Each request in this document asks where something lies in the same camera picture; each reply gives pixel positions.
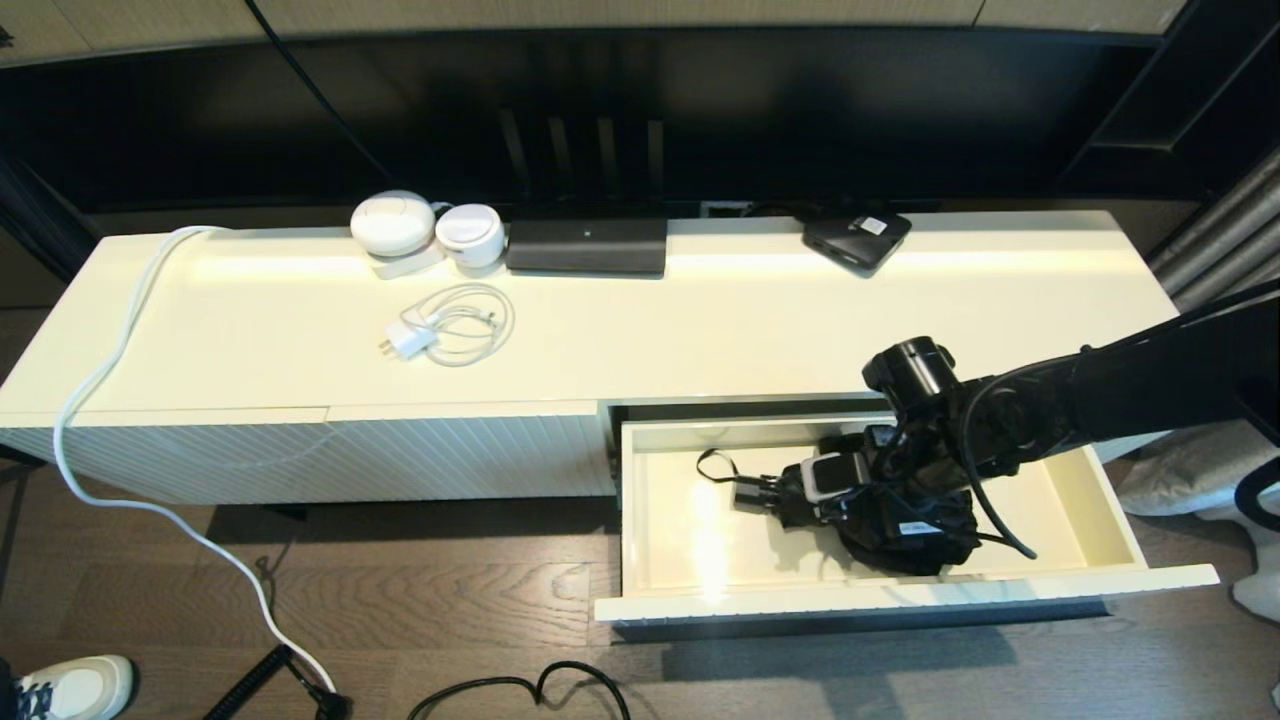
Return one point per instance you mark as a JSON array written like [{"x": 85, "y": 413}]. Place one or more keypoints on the white sneaker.
[{"x": 80, "y": 685}]

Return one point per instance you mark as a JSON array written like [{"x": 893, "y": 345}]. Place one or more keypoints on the white fluted drawer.
[{"x": 700, "y": 530}]

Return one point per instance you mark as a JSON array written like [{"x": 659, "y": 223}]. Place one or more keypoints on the black television screen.
[{"x": 800, "y": 110}]

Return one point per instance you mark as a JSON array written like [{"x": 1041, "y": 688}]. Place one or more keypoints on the white USB charger adapter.
[{"x": 412, "y": 338}]

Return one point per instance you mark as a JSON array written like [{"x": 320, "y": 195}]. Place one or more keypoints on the large white round device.
[{"x": 392, "y": 222}]

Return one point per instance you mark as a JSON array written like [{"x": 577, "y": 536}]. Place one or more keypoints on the small white round device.
[{"x": 470, "y": 235}]

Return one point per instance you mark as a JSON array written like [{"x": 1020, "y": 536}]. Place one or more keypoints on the black umbrella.
[{"x": 900, "y": 545}]

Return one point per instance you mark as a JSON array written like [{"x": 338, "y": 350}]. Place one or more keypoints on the black shelf unit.
[{"x": 1200, "y": 100}]

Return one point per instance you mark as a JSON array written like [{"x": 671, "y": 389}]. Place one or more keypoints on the black router with antennas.
[{"x": 585, "y": 248}]

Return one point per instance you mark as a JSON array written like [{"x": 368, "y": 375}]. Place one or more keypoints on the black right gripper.
[{"x": 905, "y": 480}]

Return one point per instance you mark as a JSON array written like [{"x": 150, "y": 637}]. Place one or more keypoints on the white TV cabinet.
[{"x": 300, "y": 340}]

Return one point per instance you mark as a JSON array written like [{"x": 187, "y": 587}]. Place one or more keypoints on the grey pleated curtain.
[{"x": 1200, "y": 470}]

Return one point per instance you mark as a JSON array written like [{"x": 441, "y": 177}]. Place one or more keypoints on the dark trouser leg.
[{"x": 6, "y": 690}]

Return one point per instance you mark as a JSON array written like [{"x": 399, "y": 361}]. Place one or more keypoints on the black set-top box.
[{"x": 850, "y": 240}]

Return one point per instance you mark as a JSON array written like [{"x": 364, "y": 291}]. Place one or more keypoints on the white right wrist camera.
[{"x": 825, "y": 475}]

